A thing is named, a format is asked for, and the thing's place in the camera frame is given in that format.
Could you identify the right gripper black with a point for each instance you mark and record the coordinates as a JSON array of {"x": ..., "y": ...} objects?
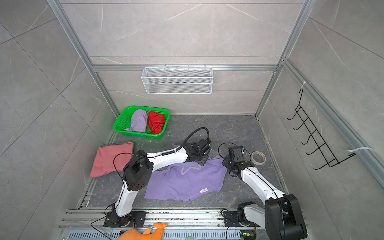
[{"x": 226, "y": 161}]

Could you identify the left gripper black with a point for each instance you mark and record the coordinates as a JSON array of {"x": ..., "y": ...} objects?
[{"x": 204, "y": 161}]

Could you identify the purple t-shirt with print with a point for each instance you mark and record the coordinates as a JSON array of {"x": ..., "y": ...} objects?
[{"x": 187, "y": 181}]

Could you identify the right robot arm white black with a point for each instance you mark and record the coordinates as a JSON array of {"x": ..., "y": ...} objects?
[{"x": 281, "y": 216}]

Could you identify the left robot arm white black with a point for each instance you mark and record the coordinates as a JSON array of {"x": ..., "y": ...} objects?
[{"x": 137, "y": 172}]

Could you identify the roll of masking tape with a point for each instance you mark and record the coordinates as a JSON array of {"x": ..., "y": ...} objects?
[{"x": 258, "y": 158}]

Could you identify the red t-shirt in basket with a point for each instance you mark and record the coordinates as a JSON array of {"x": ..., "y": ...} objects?
[{"x": 156, "y": 122}]

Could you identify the lavender t-shirt in basket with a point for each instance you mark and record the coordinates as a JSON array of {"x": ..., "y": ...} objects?
[{"x": 139, "y": 122}]

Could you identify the green plastic laundry basket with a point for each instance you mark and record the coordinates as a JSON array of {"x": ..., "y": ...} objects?
[{"x": 123, "y": 122}]

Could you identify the folded pink t-shirt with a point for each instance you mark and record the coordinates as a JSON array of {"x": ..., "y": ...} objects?
[{"x": 110, "y": 156}]

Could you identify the orange plush toy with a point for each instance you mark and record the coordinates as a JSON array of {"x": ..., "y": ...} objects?
[{"x": 146, "y": 235}]

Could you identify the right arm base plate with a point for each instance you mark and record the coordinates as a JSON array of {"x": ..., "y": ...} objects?
[{"x": 232, "y": 219}]

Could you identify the white wire wall basket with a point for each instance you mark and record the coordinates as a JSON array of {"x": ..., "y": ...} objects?
[{"x": 177, "y": 80}]

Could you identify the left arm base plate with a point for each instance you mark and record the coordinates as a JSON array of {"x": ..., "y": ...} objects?
[{"x": 132, "y": 220}]

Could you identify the black wire hook rack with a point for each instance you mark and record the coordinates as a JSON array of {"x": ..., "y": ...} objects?
[{"x": 315, "y": 136}]

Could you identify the aluminium mounting rail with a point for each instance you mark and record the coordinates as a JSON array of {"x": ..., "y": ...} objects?
[{"x": 176, "y": 219}]

